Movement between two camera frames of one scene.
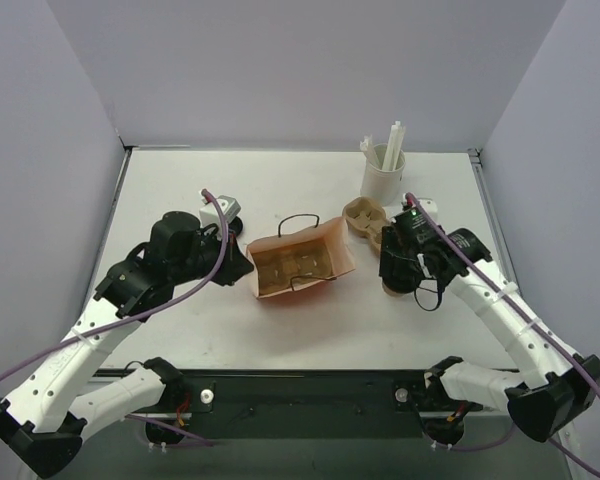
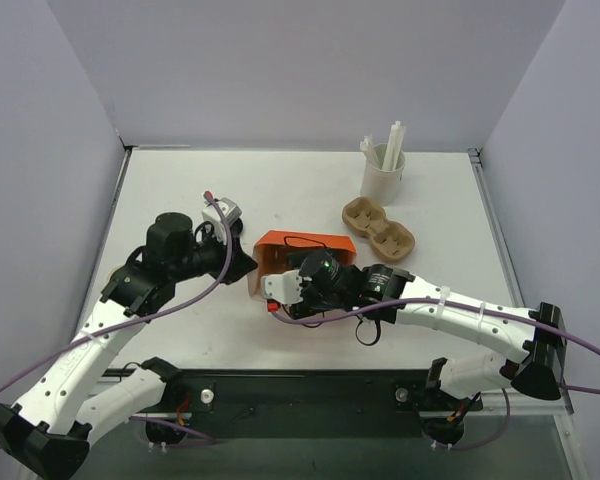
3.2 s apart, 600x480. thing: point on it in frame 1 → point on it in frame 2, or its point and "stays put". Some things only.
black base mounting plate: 305,405 stays put
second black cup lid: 236,225 stays put
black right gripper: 393,270 → 297,305
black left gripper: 225,257 stays put
